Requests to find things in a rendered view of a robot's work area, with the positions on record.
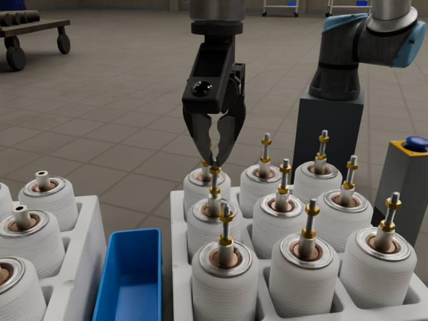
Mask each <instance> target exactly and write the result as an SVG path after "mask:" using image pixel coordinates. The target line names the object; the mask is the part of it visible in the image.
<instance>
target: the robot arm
mask: <svg viewBox="0 0 428 321"><path fill-rule="evenodd" d="M185 2H186V3H190V19H191V20H194V22H191V33H192V34H198V35H204V43H201V44H200V47H199V50H198V53H197V55H196V59H195V61H194V65H193V67H192V71H191V73H190V76H189V79H188V80H187V85H186V88H185V91H184V93H183V96H182V103H183V118H184V121H185V123H186V126H187V128H188V130H189V133H190V136H191V138H192V139H193V140H194V143H195V145H196V147H197V149H198V151H199V153H200V154H201V156H202V158H203V159H204V160H205V162H206V163H207V164H208V165H209V166H212V160H213V153H212V152H211V149H210V143H211V139H210V136H209V129H210V127H211V117H210V116H209V115H208V114H219V113H220V112H221V113H222V114H225V113H226V111H227V110H228V112H227V113H226V114H225V115H224V116H222V117H220V118H219V120H218V122H217V130H218V131H219V134H220V141H219V143H218V149H219V153H218V154H217V157H216V160H217V167H221V166H222V164H223V163H224V162H225V161H226V160H227V159H228V157H229V155H230V153H231V150H232V148H233V146H234V144H235V142H236V140H237V138H238V135H239V133H240V130H241V128H242V126H243V124H244V121H245V117H246V106H245V63H235V36H236V34H242V33H243V23H242V22H241V20H244V19H245V8H246V0H185ZM417 17H418V13H417V10H416V9H415V8H414V7H412V6H411V0H372V13H371V14H370V15H369V16H368V14H367V13H359V14H352V15H340V16H333V17H328V18H326V19H325V21H324V26H323V31H322V39H321V45H320V54H319V60H318V68H317V71H316V73H315V75H314V77H313V79H312V81H311V83H310V88H309V94H311V95H312V96H315V97H318V98H321V99H328V100H335V101H347V100H353V99H357V98H358V97H359V96H360V82H359V74H358V68H359V63H365V64H374V65H379V66H388V67H390V68H406V67H408V66H409V65H410V64H411V63H412V62H413V60H414V59H415V57H416V56H417V53H418V51H419V50H420V47H421V45H422V42H423V40H424V36H425V32H426V23H425V22H423V21H419V22H417ZM240 84H241V93H240V87H239V85H240Z"/></svg>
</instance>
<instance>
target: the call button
mask: <svg viewBox="0 0 428 321"><path fill-rule="evenodd" d="M406 143H407V146H408V147H409V148H412V149H415V150H425V148H426V147H428V140H427V139H425V138H421V137H417V136H410V137H408V138H406Z"/></svg>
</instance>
